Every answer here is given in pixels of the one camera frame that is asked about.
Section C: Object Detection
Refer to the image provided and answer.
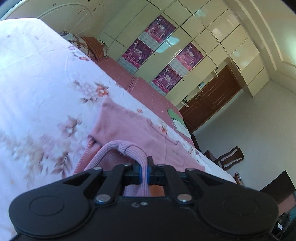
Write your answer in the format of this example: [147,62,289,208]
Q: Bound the green folded cloth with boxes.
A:
[167,108,186,126]

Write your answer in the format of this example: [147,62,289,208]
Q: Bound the upper right purple poster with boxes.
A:
[144,15,176,44]

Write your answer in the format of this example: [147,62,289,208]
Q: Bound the cream curved headboard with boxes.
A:
[1,0,129,37]

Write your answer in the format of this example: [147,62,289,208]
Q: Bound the orange striped pillow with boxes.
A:
[82,36,109,61]

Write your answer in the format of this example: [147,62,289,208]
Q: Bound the pink knit sweater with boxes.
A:
[74,97,205,197]

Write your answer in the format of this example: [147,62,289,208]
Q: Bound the white brown patterned pillow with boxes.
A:
[60,31,94,58]

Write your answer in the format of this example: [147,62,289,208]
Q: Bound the purple poster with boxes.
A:
[151,65,182,95]
[176,43,204,71]
[144,15,176,44]
[122,39,153,69]

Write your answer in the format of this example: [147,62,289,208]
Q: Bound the lower right purple poster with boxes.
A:
[176,43,204,71]

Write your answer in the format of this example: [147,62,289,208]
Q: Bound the white folded cloth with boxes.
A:
[173,119,191,138]

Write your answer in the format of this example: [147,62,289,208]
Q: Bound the pink checked bed cover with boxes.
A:
[81,58,194,149]

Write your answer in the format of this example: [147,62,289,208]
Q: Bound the cream glossy wardrobe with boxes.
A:
[99,1,269,105]

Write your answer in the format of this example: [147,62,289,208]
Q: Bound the brown wooden door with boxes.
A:
[180,66,241,133]

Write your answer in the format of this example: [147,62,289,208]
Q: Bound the dark wooden table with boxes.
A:
[260,170,295,204]

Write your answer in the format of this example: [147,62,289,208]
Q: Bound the white floral bed sheet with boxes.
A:
[1,18,233,240]

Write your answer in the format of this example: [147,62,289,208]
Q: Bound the lower left purple poster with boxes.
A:
[151,65,182,95]

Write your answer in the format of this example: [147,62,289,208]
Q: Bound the cream corner shelf unit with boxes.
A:
[185,57,232,102]

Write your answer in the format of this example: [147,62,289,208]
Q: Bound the dark wooden chair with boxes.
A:
[204,147,244,171]

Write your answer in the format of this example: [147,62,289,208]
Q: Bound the upper left purple poster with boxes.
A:
[122,39,153,69]

